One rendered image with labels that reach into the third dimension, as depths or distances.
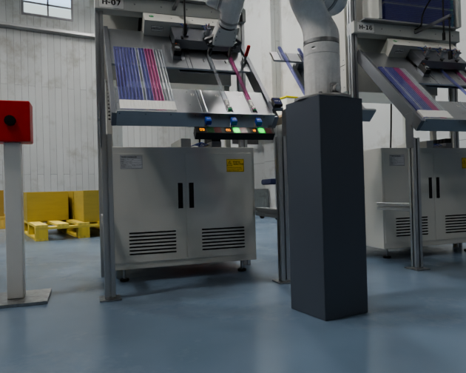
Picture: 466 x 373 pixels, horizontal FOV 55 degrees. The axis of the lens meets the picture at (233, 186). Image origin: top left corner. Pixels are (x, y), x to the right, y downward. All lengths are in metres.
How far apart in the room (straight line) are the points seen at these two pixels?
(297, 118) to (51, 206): 3.71
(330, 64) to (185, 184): 0.95
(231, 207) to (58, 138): 9.22
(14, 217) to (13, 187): 0.12
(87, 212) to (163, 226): 2.34
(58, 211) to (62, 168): 6.28
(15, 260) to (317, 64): 1.34
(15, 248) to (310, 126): 1.22
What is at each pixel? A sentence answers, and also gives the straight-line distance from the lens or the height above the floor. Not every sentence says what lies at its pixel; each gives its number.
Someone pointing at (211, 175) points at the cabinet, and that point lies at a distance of 2.18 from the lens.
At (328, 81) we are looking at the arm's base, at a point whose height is 0.75.
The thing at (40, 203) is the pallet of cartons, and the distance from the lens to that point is 4.90.
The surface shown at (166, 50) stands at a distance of 2.30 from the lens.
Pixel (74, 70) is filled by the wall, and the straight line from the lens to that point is 11.57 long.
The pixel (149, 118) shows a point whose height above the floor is 0.70.
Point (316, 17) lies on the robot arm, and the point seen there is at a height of 0.96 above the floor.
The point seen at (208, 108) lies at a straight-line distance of 1.93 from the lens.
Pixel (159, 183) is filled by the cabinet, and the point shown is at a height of 0.45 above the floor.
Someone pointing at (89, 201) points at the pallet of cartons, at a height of 0.33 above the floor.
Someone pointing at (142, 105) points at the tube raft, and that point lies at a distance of 1.86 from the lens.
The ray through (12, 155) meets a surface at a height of 0.57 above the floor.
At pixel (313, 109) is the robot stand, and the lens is 1.45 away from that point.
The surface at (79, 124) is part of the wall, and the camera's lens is 11.34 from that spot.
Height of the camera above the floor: 0.42
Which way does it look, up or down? level
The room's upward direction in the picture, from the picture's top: 2 degrees counter-clockwise
